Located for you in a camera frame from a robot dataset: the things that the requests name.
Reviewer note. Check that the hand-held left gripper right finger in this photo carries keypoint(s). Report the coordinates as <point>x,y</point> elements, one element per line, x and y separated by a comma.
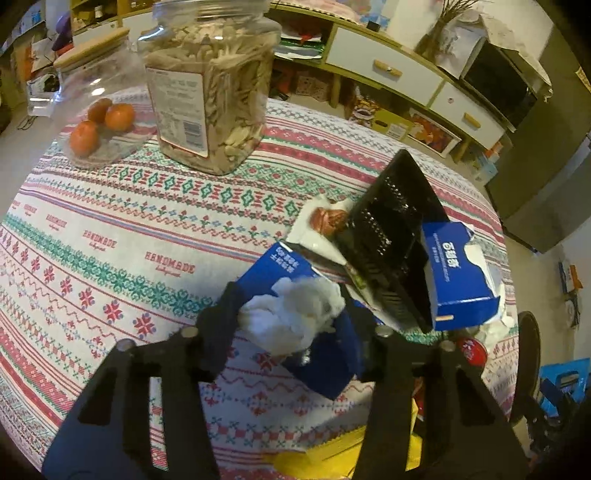
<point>376,360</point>

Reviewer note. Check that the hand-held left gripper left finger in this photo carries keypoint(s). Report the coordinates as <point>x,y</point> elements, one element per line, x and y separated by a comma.
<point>220,333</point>

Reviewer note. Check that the white tissue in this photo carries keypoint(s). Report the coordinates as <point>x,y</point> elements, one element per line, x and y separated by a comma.
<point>291,314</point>
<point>501,295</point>

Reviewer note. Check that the blue cardboard box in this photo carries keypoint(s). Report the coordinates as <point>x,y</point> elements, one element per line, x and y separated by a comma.
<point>277,265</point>

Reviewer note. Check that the yellow plastic bag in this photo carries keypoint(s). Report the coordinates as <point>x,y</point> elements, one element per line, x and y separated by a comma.
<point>318,457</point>

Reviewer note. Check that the white snack wrapper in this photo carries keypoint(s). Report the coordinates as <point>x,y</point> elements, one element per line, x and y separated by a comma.
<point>304,237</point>

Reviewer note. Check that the black plastic tray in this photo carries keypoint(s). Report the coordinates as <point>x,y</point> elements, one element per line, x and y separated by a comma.
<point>388,230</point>

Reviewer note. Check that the red soda can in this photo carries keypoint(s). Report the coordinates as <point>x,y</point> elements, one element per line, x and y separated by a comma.
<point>473,353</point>

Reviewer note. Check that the torn blue tissue box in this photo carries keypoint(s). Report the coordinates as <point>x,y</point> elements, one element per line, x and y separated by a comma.
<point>443,249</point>

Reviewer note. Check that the blue plastic stool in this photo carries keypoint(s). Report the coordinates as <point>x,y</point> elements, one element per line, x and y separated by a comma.
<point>563,371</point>

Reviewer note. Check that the white box with orange flap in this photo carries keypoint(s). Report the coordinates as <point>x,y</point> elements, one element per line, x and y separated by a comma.
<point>570,277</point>

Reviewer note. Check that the white and blue box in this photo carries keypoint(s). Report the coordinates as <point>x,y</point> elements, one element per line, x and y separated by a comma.
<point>485,170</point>

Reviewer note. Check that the white box with orange picture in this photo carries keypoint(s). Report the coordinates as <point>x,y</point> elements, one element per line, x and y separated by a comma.
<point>434,134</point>

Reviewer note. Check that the yellow cardboard box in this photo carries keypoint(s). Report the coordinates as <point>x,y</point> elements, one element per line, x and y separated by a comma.
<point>392,127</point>

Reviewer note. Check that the small orange fruit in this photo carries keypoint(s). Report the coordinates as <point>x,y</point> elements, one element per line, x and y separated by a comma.
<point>120,117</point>
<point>84,137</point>
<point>98,110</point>

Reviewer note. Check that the large clear jar of seeds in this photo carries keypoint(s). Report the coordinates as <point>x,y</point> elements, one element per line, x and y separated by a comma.
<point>221,92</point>

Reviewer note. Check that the white cabinet drawer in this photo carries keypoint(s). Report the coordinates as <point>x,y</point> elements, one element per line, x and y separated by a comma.
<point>355,50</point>
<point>455,107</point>

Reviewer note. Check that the grey refrigerator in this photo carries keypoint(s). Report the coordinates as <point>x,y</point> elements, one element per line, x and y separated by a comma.
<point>554,161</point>

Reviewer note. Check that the wooden white cabinet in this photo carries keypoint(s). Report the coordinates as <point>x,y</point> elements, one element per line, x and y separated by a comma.
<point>336,91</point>

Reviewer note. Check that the glass jar with wooden lid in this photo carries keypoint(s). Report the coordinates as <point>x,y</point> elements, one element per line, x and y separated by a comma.
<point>92,87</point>

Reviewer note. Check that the black microwave oven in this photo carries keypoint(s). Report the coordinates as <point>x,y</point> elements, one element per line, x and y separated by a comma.
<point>498,83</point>

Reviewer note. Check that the dried plant bundle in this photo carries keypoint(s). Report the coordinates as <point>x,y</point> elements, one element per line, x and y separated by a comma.
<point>434,41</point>

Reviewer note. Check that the wooden shelf rack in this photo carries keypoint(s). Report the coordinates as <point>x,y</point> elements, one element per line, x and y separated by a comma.
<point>121,9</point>

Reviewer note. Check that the white lace cover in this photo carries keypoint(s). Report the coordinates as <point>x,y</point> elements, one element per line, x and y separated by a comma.
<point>512,32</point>

